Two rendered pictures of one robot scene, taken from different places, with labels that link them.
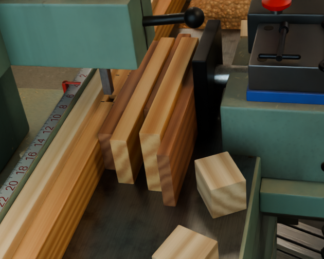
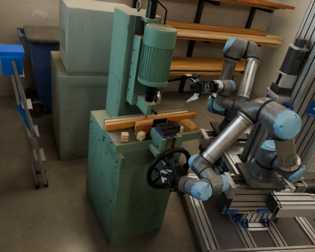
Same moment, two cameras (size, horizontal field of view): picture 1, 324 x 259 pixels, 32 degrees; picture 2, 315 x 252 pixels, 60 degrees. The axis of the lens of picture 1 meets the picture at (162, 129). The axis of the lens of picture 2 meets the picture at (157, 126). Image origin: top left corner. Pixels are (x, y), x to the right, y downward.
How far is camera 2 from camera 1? 1.21 m
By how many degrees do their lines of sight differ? 31
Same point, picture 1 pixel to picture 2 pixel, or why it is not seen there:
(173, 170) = (137, 129)
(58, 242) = (118, 126)
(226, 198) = (138, 136)
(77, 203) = (125, 125)
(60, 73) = not seen: hidden behind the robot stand
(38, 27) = (140, 101)
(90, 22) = (144, 105)
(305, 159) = (156, 143)
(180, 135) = (142, 126)
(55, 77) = not seen: hidden behind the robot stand
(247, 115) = (153, 131)
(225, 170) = (142, 133)
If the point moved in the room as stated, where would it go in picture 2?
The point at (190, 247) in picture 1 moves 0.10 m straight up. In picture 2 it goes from (125, 134) to (127, 118)
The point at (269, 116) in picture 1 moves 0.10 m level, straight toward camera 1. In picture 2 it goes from (154, 133) to (140, 136)
